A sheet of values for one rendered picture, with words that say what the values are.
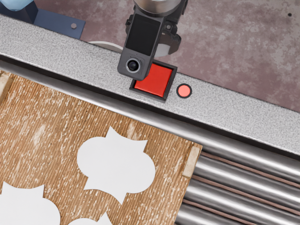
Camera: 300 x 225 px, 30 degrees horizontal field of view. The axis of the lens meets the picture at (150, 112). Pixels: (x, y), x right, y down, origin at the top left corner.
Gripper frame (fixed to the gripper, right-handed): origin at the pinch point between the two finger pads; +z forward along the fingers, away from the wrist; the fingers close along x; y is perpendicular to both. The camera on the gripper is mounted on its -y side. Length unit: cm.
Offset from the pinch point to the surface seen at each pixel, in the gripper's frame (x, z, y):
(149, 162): -5.0, 11.6, -16.2
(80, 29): 43, 105, 38
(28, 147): 17.8, 12.6, -21.0
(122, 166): -0.5, 11.6, -18.7
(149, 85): 0.2, 13.3, -1.4
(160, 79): -1.3, 13.3, 0.4
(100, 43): 26, 69, 23
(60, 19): 52, 105, 40
